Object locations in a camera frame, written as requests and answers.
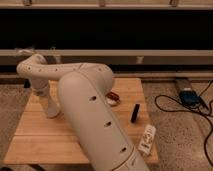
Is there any red and white object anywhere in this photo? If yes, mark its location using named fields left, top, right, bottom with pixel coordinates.
left=106, top=92, right=120, bottom=106

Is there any black cable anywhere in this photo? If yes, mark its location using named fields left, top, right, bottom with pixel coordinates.
left=154, top=79, right=213, bottom=168

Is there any blue power adapter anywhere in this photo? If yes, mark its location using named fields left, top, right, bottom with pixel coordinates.
left=179, top=89, right=200, bottom=106

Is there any white plastic bottle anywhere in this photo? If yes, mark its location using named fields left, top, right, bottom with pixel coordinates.
left=138, top=124, right=156, bottom=156

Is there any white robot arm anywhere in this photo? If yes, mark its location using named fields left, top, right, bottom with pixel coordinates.
left=17, top=54, right=150, bottom=171

